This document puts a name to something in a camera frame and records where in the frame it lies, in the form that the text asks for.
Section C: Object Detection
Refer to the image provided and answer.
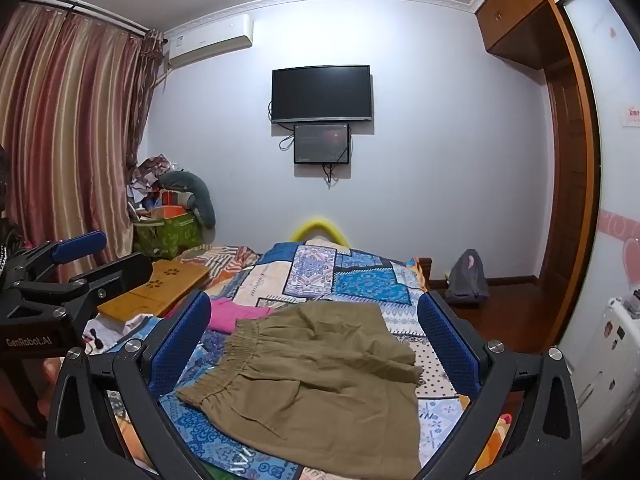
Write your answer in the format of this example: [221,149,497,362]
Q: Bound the pink cloth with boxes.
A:
[165,296,276,335]

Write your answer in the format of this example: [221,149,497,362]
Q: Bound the white air conditioner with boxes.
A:
[164,14,255,68]

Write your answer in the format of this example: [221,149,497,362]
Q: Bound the black wall television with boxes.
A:
[271,64,374,124]

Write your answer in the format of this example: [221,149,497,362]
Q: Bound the green patterned storage box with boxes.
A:
[132,210,203,261]

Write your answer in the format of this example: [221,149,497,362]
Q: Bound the white appliance with stickers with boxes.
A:
[565,294,640,467]

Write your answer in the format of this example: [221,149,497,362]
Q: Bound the patchwork printed blanket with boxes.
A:
[82,240,516,480]

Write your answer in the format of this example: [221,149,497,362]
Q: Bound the orange box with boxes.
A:
[149,204,187,221]

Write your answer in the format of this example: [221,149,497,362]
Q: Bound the yellow foam hoop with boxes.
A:
[291,216,348,246]

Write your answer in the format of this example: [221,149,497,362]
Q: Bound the wooden door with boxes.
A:
[542,0,602,356]

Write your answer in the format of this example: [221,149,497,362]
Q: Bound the bamboo lap table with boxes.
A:
[96,258,211,318]

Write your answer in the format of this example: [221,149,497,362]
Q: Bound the khaki pants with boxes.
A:
[175,301,424,480]

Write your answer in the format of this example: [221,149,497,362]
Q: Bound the striped brown curtain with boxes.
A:
[0,2,166,271]

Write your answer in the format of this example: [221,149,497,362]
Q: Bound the white wardrobe door pink hearts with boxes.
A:
[560,0,640,411]

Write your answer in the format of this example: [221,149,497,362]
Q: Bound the grey bag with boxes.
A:
[445,248,490,306]

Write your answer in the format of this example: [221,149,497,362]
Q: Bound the grey plush pillow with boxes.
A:
[157,170,217,228]

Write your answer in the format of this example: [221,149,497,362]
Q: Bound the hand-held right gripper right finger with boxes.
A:
[415,290,586,480]

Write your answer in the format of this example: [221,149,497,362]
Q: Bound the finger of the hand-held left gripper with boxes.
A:
[10,252,153,322]
[0,231,107,286]

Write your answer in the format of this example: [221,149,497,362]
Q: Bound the pile of papers and bags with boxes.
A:
[125,155,191,221]

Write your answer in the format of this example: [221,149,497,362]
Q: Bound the curtain rail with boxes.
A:
[20,0,151,36]

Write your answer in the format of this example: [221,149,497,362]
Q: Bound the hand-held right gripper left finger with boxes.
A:
[44,290,221,480]

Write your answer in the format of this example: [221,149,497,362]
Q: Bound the white air conditioner pipe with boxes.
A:
[154,62,173,95]

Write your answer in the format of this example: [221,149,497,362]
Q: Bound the wooden overhead cabinet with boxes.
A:
[475,0,587,72]

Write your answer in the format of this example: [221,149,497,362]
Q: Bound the white printed cloth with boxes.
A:
[82,312,162,357]

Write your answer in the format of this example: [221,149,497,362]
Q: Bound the person's left hand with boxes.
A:
[35,357,65,411]

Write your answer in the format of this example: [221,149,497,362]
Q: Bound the small black wall monitor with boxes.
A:
[293,122,351,166]

